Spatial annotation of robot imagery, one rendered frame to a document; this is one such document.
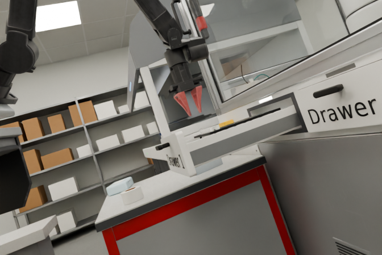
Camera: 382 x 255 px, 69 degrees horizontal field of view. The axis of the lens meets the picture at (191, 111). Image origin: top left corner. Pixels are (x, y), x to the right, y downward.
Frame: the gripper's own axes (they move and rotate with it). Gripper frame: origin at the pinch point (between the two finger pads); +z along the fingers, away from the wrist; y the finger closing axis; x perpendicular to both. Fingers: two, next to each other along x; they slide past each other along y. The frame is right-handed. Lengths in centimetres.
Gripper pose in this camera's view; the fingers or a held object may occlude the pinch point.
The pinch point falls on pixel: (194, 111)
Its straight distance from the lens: 82.3
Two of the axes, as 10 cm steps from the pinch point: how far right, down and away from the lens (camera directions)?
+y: -9.1, 3.1, -2.6
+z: 3.3, 9.4, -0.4
